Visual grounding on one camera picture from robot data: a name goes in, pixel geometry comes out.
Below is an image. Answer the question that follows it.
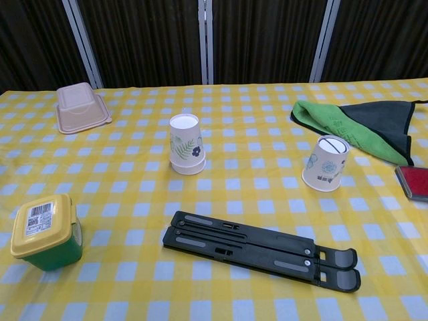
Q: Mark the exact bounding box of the white leaf print paper cup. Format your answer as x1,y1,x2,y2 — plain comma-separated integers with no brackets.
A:
169,114,205,168

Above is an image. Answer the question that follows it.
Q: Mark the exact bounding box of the white cup with black line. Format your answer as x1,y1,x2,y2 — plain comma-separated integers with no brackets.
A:
302,134,351,193

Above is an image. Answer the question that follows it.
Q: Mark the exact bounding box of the yellow checked tablecloth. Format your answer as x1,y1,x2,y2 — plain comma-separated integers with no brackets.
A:
0,77,428,321

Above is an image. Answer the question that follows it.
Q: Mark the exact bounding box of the black folding laptop stand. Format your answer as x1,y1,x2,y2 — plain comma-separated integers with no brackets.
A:
161,210,362,294

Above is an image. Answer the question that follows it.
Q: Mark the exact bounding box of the pink plastic lunch box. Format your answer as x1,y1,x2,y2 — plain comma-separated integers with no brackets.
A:
56,83,113,135

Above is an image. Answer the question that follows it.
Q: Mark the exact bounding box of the green and black cloth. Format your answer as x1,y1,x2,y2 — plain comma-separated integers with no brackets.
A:
290,99,428,167

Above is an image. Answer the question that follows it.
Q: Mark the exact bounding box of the green container with yellow lid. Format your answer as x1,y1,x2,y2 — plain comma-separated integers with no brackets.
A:
9,193,84,272

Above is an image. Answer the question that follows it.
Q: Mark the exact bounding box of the red ink pad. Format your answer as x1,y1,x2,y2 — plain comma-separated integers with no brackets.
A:
394,165,428,202

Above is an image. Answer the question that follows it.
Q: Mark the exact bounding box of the grey screen frame post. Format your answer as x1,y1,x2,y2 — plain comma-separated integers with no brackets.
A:
309,0,342,83
197,0,215,85
62,0,105,90

